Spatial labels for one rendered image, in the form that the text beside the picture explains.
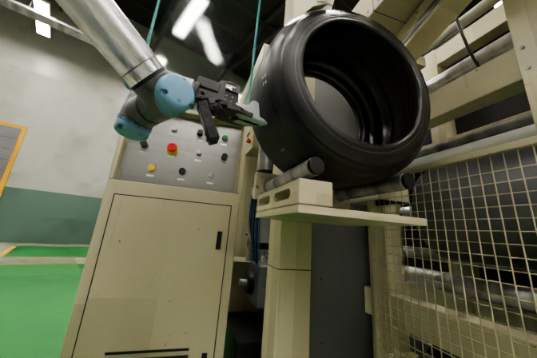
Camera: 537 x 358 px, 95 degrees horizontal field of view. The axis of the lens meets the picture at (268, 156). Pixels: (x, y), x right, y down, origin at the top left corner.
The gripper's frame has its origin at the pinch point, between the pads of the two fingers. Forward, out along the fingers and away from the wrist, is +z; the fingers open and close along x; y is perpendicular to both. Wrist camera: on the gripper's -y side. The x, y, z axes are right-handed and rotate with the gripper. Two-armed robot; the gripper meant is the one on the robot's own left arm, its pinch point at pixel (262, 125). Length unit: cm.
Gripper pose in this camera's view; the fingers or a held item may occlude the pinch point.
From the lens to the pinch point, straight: 69.1
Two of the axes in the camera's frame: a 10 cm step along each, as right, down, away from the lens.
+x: -3.1, 2.6, 9.2
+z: 9.3, 2.7, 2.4
